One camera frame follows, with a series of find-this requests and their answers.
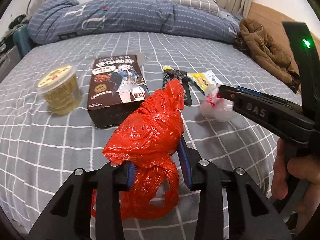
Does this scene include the clear bag with red print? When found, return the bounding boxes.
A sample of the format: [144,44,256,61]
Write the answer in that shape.
[199,85,239,122]

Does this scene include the red plastic bag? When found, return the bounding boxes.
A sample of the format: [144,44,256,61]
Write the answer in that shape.
[102,79,184,220]

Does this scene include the yellow white snack wrapper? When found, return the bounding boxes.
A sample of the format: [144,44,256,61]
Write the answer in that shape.
[187,70,222,95]

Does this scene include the yellow plastic food cup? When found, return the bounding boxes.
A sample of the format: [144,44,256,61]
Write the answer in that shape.
[36,65,82,115]

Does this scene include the right hand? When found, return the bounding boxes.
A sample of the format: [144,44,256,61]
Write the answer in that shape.
[271,138,319,233]

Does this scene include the brown fleece jacket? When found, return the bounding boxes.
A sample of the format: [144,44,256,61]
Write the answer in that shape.
[234,18,300,93]

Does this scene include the black snack wrapper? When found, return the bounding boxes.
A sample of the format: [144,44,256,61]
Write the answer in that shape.
[162,65,196,106]

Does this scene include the wooden headboard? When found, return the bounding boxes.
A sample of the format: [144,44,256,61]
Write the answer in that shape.
[247,2,320,75]

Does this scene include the dark cookie box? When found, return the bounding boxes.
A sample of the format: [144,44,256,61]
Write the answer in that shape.
[87,53,150,128]

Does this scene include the grey checked bed sheet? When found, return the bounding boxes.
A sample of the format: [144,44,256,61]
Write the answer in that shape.
[1,32,301,239]

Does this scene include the grey suitcase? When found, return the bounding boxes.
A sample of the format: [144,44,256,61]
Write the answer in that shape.
[0,46,21,82]

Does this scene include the blue striped duvet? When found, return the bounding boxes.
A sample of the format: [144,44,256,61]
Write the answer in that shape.
[27,0,240,44]

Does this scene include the teal plastic stool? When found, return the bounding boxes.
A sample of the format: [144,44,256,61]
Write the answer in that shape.
[12,24,36,58]

